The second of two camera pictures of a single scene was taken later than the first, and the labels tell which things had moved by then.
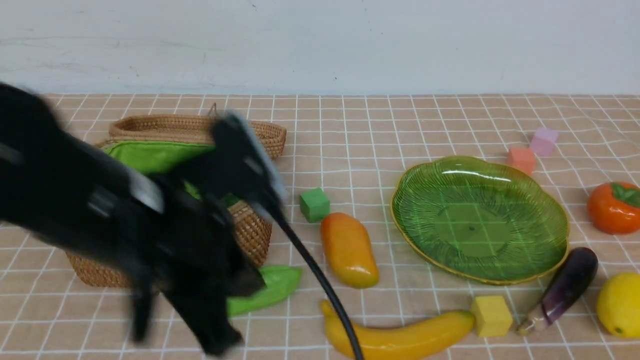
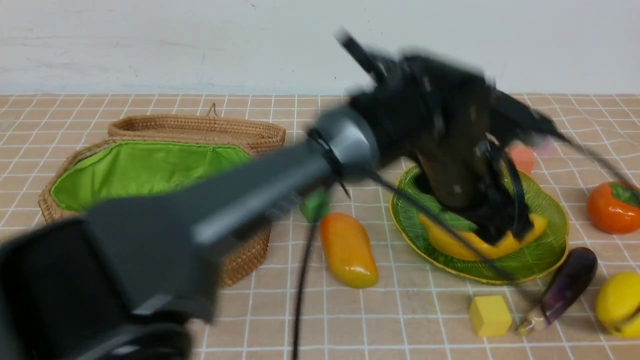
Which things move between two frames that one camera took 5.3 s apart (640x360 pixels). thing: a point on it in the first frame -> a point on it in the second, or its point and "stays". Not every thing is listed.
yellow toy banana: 377,343 -> 441,244
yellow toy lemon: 618,304 stays
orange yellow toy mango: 348,251 stays
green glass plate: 470,217 stays
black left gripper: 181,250 -> 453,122
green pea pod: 280,281 -> 428,205
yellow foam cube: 492,315 stays
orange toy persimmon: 614,207 stays
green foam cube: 314,205 stays
